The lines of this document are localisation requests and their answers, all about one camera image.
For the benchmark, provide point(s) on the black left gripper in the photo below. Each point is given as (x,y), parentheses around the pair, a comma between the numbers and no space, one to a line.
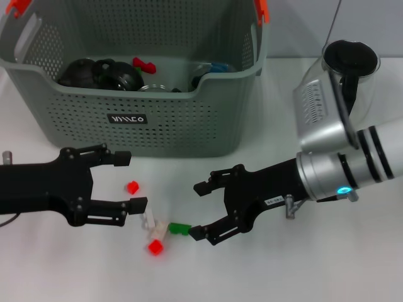
(37,185)

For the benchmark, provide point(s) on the orange-red toy brick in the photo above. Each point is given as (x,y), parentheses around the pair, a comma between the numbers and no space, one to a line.
(150,67)

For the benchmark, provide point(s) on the silver vented right wrist box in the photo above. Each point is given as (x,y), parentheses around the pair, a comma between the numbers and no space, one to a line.
(318,119)

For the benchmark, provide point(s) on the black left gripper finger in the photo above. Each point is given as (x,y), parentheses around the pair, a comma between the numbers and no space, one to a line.
(138,205)

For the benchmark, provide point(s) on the grey-green perforated storage bin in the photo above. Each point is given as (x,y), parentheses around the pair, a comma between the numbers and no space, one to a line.
(157,132)

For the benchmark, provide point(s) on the dark red long brick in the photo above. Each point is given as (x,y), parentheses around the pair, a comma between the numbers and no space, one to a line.
(138,61)

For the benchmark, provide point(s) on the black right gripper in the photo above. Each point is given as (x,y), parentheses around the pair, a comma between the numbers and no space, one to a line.
(270,182)

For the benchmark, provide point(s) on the beige translucent toy brick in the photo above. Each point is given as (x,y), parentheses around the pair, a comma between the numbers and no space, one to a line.
(160,232)

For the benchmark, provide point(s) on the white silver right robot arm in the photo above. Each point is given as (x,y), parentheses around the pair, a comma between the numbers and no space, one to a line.
(330,170)

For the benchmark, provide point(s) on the black clay teapot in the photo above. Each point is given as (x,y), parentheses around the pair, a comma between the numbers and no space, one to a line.
(78,72)

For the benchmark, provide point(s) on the small red toy brick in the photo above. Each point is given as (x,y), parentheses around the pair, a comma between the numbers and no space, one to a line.
(155,247)
(133,187)

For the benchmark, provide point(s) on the blue toy plate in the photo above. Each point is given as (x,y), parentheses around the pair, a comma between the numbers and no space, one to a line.
(218,67)

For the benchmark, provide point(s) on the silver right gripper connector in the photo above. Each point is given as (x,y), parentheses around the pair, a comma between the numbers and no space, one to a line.
(289,207)

